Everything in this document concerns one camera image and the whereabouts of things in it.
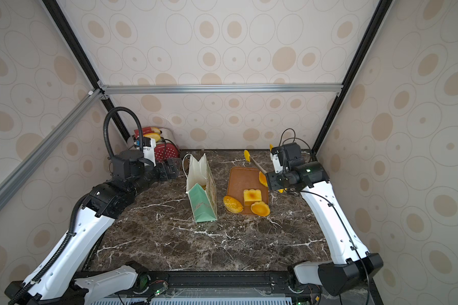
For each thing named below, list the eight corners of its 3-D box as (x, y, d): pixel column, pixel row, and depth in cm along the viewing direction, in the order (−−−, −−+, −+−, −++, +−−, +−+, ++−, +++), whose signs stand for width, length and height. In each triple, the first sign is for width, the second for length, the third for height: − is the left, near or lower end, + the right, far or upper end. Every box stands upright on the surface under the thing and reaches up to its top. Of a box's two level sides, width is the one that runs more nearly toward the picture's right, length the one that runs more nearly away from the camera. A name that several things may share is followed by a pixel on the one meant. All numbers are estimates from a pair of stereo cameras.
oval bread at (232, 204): (220, 205, 96) (219, 201, 93) (226, 197, 99) (226, 193, 96) (238, 216, 92) (238, 212, 89) (244, 208, 95) (244, 204, 92)
